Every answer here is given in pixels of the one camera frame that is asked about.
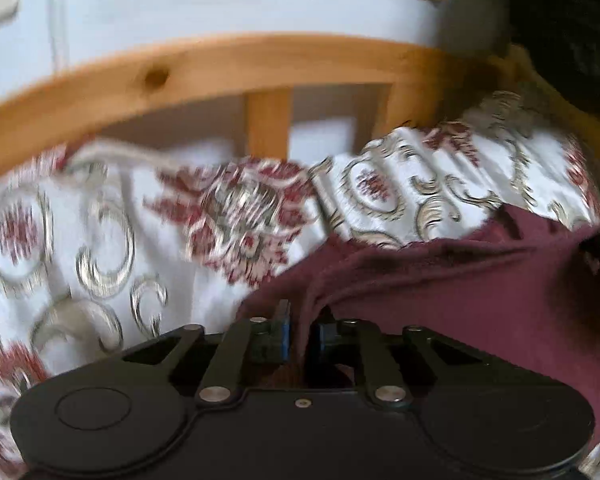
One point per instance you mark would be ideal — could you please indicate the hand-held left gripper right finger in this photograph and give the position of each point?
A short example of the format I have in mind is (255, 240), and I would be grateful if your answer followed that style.
(325, 335)

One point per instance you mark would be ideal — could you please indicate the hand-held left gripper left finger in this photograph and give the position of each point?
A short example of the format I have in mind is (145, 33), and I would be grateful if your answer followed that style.
(280, 321)

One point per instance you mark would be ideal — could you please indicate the maroon long-sleeved shirt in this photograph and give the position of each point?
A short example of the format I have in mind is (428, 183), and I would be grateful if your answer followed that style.
(455, 300)

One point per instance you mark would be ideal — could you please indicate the white floral bedspread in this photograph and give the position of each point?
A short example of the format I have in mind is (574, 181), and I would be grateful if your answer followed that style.
(130, 230)

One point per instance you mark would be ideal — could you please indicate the black quilted jacket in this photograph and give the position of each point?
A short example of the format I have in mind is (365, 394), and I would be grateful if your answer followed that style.
(565, 25)

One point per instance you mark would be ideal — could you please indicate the white wall pipe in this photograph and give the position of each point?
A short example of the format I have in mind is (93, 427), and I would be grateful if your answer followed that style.
(58, 10)

